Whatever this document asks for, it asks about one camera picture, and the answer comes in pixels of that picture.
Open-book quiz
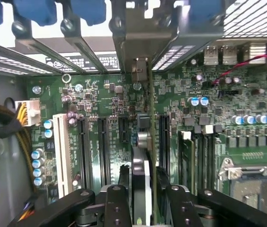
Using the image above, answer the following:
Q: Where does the green RAM stick white label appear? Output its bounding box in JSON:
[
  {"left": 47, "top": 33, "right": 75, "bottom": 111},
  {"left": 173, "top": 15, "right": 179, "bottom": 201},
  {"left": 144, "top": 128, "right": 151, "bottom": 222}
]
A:
[{"left": 177, "top": 131, "right": 195, "bottom": 192}]

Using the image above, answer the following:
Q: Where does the black RAM slot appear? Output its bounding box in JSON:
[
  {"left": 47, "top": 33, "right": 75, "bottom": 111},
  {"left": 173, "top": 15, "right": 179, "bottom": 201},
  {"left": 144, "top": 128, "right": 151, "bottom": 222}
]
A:
[
  {"left": 203, "top": 125, "right": 216, "bottom": 191},
  {"left": 194, "top": 132, "right": 204, "bottom": 195}
]

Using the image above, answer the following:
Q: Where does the CPU socket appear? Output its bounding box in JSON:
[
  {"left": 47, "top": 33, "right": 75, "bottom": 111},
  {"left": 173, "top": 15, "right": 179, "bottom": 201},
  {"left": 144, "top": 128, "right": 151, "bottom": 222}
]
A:
[{"left": 217, "top": 156, "right": 267, "bottom": 222}]

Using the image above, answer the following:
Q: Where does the white expansion slot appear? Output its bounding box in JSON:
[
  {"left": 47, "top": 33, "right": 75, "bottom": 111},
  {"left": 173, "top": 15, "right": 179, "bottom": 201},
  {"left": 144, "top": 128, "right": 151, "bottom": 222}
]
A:
[{"left": 52, "top": 113, "right": 74, "bottom": 200}]

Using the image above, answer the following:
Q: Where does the short black expansion slot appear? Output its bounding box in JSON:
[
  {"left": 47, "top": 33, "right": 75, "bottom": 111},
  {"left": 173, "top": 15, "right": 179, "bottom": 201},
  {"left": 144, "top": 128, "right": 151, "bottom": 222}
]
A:
[{"left": 118, "top": 116, "right": 131, "bottom": 144}]

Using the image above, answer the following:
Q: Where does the green motherboard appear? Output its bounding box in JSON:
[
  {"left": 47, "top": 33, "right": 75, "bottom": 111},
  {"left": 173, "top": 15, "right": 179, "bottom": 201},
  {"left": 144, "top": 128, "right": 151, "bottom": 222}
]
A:
[{"left": 26, "top": 40, "right": 267, "bottom": 227}]

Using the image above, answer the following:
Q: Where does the open black PC case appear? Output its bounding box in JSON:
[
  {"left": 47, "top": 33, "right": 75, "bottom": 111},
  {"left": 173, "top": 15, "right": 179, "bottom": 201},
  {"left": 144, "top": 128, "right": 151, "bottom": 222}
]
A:
[{"left": 0, "top": 0, "right": 267, "bottom": 227}]

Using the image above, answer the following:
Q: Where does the white power connector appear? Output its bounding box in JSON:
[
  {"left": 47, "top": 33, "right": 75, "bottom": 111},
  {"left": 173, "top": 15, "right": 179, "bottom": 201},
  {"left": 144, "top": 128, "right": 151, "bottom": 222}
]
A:
[{"left": 14, "top": 100, "right": 41, "bottom": 128}]

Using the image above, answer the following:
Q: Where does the metal rear port housing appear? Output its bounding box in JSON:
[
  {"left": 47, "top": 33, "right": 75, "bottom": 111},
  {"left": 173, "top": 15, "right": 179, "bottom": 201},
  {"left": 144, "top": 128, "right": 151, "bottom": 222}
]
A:
[
  {"left": 203, "top": 44, "right": 220, "bottom": 66},
  {"left": 249, "top": 42, "right": 267, "bottom": 65},
  {"left": 220, "top": 44, "right": 238, "bottom": 65}
]

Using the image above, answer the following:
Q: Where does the metal expansion slot cover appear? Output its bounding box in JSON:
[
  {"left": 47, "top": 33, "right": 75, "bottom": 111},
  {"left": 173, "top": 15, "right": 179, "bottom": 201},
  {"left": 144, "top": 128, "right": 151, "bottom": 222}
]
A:
[
  {"left": 12, "top": 20, "right": 62, "bottom": 74},
  {"left": 60, "top": 18, "right": 108, "bottom": 73}
]

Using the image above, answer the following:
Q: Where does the red and black wire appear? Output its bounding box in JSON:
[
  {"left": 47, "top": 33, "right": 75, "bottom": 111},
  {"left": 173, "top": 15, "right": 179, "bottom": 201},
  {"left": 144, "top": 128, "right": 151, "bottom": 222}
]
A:
[{"left": 211, "top": 53, "right": 267, "bottom": 85}]

